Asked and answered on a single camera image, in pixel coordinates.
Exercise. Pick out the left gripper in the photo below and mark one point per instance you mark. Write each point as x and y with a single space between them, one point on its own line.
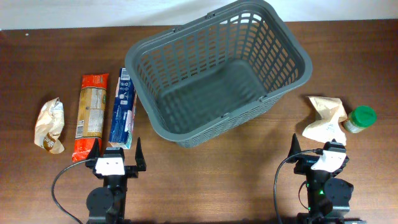
95 152

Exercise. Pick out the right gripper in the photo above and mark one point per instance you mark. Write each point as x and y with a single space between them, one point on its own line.
306 162

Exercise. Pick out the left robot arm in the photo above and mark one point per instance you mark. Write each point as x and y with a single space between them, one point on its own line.
107 204

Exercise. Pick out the crumpled brown snack bag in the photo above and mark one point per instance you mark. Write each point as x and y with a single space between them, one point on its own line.
49 126

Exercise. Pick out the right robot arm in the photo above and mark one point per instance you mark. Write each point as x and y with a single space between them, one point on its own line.
328 197

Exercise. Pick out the orange spaghetti packet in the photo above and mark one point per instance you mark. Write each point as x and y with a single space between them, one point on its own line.
90 119

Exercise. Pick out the green lid jar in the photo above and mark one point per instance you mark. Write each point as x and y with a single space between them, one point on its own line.
359 119

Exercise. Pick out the grey plastic basket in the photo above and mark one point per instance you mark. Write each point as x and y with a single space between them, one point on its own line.
201 79

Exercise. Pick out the crumpled beige paper bag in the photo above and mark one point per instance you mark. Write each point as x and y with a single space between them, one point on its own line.
331 113

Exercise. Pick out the blue carton box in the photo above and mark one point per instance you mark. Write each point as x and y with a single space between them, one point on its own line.
124 111

